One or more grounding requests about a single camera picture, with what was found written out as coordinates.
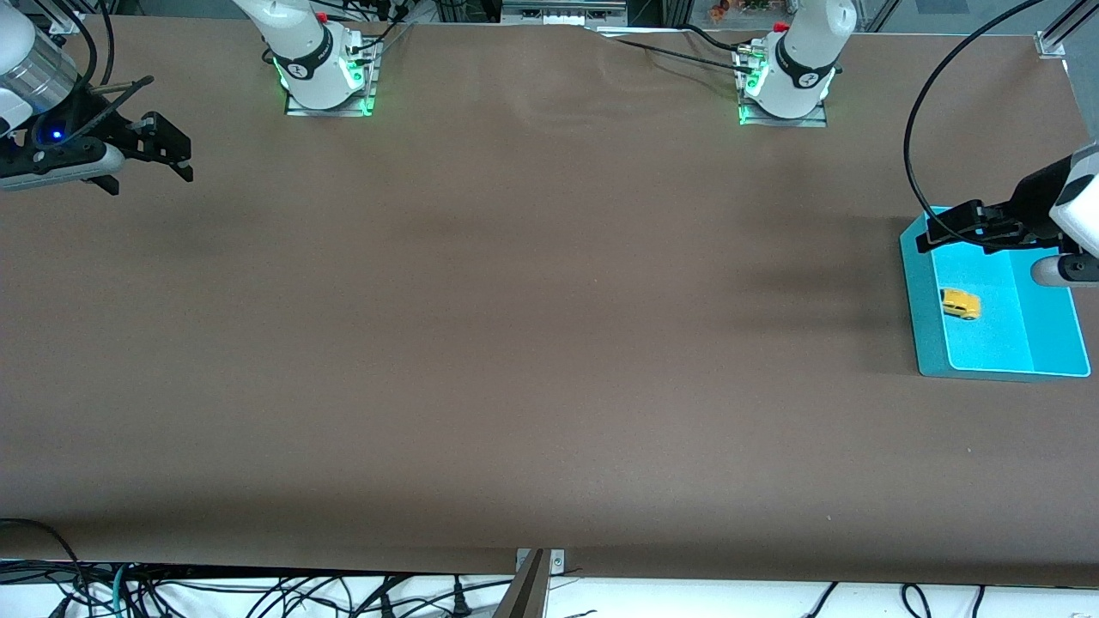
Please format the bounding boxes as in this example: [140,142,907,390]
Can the turquoise plastic bin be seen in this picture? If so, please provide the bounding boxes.
[899,206,1091,380]

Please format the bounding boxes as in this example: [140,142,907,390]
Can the grey power strip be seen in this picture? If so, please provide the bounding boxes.
[501,0,629,27]

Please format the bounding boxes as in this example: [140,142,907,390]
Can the grey-brown support strut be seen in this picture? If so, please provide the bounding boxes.
[492,549,550,618]

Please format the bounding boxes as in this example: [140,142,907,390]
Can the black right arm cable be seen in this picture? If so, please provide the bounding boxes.
[52,0,155,138]

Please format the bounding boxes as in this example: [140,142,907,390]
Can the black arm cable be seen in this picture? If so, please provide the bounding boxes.
[906,0,1044,250]
[52,0,155,138]

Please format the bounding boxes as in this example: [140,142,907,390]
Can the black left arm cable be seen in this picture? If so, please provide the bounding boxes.
[906,0,1044,250]

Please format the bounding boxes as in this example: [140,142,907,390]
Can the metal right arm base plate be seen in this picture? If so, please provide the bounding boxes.
[285,39,379,117]

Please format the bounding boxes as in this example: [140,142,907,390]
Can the aluminium frame profile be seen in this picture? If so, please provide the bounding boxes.
[1035,0,1099,59]

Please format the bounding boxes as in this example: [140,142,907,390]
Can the black base cable bundle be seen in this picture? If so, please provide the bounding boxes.
[343,0,413,61]

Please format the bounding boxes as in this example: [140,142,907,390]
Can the black base connector cable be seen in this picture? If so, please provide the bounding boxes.
[592,26,761,74]

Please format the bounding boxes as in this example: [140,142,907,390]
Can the tangle of black cables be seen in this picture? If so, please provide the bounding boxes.
[0,518,516,618]

